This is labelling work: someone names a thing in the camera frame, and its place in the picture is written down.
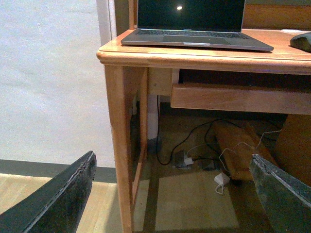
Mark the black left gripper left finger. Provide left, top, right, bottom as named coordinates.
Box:
left=0, top=151, right=97, bottom=233

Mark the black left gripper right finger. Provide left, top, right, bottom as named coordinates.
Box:
left=249, top=154, right=311, bottom=233

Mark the dark grey computer mouse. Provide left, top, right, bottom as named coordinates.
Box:
left=290, top=32, right=311, bottom=53

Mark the white power adapter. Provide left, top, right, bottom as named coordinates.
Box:
left=214, top=172, right=230, bottom=185

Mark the wooden footrest board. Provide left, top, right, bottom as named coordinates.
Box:
left=211, top=120, right=279, bottom=182

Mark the pull-out keyboard tray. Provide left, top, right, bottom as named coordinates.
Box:
left=171, top=83, right=311, bottom=115

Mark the white charger plug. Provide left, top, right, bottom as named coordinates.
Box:
left=184, top=157, right=193, bottom=166

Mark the wooden desk with hutch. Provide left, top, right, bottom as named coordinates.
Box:
left=97, top=0, right=311, bottom=233

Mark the grey open laptop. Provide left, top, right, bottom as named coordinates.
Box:
left=121, top=0, right=274, bottom=51

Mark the white lamp cable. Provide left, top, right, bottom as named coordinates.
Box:
left=215, top=130, right=282, bottom=195

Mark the black floor cable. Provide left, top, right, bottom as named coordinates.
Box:
left=156, top=95, right=243, bottom=166

